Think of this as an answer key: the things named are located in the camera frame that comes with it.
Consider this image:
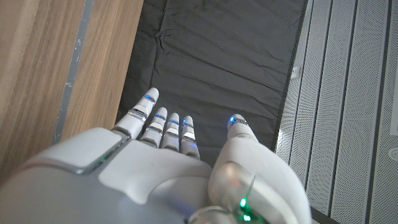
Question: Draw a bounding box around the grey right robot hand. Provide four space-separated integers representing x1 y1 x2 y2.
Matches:
0 87 313 224

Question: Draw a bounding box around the black fabric backdrop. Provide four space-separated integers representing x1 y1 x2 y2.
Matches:
115 0 308 169

